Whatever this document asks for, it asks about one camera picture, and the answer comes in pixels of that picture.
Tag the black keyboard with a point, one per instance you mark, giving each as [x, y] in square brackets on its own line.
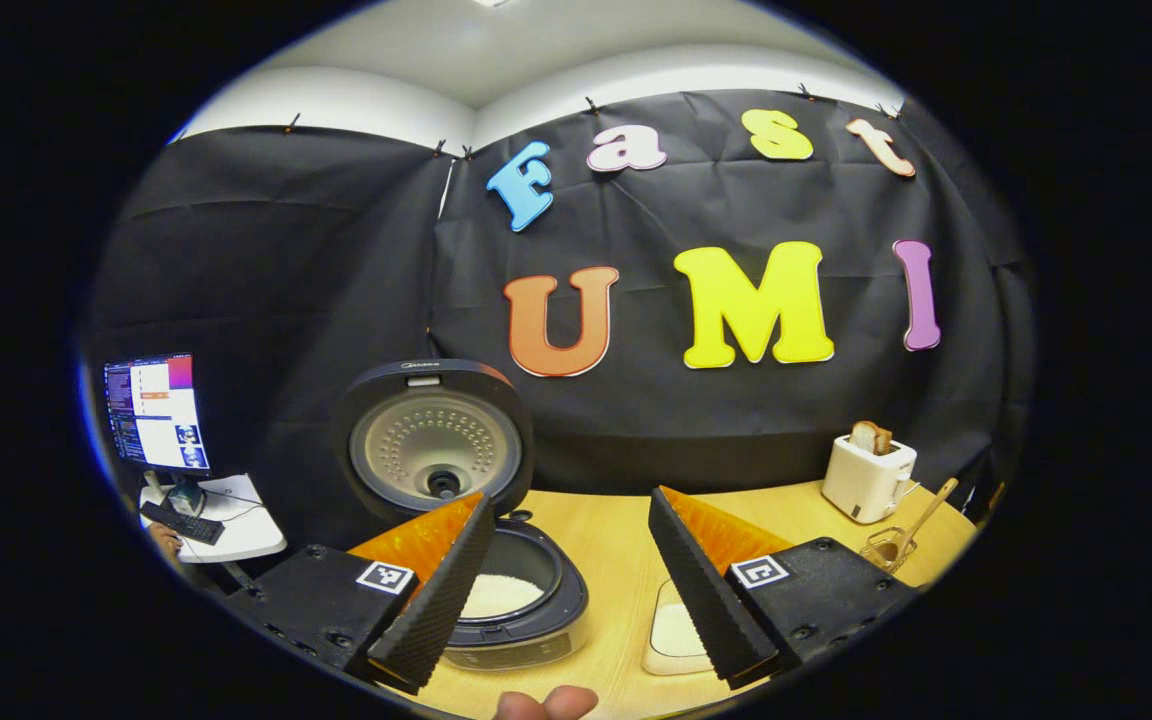
[181, 523]

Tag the teal tissue box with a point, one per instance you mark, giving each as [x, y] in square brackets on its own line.
[186, 497]

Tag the toasted bread slice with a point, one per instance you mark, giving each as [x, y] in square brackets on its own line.
[871, 438]

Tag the clear plastic rice container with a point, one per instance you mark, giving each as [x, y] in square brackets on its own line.
[671, 660]

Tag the white toaster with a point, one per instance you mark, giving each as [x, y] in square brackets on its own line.
[861, 485]

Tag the white rice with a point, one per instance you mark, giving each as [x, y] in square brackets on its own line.
[501, 597]

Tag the computer monitor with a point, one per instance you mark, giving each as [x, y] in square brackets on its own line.
[156, 415]

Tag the white side table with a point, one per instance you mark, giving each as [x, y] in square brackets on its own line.
[251, 530]

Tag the black backdrop cloth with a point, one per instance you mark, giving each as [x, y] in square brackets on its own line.
[286, 300]

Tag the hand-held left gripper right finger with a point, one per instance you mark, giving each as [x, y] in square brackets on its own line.
[696, 590]

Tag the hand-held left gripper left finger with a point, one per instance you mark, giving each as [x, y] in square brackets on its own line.
[441, 600]

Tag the clear ribbed chopstick holder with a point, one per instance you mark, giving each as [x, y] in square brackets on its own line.
[881, 552]

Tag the black and silver rice cooker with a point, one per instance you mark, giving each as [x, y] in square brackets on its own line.
[436, 380]

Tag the wooden spoon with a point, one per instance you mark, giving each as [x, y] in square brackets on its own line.
[926, 515]

